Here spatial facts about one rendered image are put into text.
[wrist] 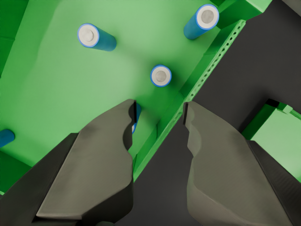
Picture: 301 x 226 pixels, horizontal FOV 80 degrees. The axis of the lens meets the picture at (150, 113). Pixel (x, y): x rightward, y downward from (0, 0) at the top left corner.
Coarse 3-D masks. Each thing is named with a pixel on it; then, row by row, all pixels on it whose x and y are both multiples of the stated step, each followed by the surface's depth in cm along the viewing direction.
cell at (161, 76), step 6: (156, 66) 15; (162, 66) 15; (150, 72) 15; (156, 72) 15; (162, 72) 15; (168, 72) 15; (150, 78) 15; (156, 78) 15; (162, 78) 15; (168, 78) 15; (156, 84) 15; (162, 84) 15
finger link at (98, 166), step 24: (96, 120) 9; (120, 120) 9; (96, 144) 8; (120, 144) 8; (72, 168) 7; (96, 168) 7; (120, 168) 7; (48, 192) 6; (72, 192) 6; (96, 192) 6; (120, 192) 6; (48, 216) 5; (72, 216) 5; (96, 216) 6; (120, 216) 6
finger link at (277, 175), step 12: (252, 144) 8; (264, 156) 7; (264, 168) 7; (276, 168) 7; (276, 180) 6; (288, 180) 6; (276, 192) 6; (288, 192) 6; (300, 192) 6; (288, 204) 6; (300, 204) 6; (288, 216) 5; (300, 216) 5
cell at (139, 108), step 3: (138, 105) 22; (138, 108) 21; (138, 111) 20; (138, 114) 19; (138, 117) 19; (135, 123) 17; (132, 126) 16; (135, 126) 16; (132, 129) 16; (132, 132) 16
